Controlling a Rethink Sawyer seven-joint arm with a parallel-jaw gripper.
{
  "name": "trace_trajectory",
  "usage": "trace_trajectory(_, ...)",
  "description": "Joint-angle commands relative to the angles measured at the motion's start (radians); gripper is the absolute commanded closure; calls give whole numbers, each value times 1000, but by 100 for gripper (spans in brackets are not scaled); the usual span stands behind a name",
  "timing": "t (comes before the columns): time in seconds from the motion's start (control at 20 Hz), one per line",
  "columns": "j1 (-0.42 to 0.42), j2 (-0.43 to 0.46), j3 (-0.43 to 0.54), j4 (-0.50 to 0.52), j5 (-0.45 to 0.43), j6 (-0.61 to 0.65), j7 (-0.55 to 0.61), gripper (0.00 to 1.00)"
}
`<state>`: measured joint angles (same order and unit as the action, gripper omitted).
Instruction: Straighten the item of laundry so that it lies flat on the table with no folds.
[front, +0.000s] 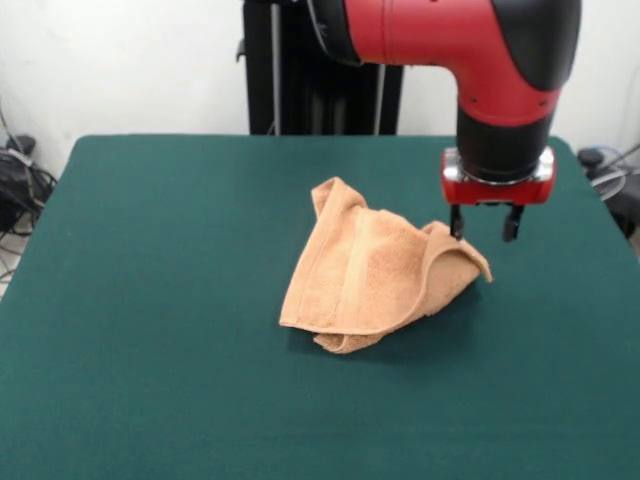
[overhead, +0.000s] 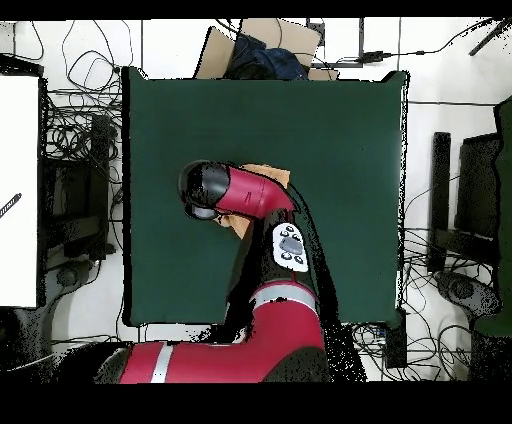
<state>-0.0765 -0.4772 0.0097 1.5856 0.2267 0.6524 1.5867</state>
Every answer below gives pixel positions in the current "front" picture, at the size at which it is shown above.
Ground tan terry towel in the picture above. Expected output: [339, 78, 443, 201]
[277, 176, 495, 356]

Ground dark green table cloth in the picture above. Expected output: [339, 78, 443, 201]
[0, 133, 640, 480]

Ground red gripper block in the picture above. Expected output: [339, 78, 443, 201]
[439, 147, 559, 244]

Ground black cable bundle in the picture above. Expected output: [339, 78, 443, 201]
[577, 144, 640, 239]
[0, 133, 59, 239]

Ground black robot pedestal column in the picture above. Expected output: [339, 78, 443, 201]
[235, 0, 406, 136]

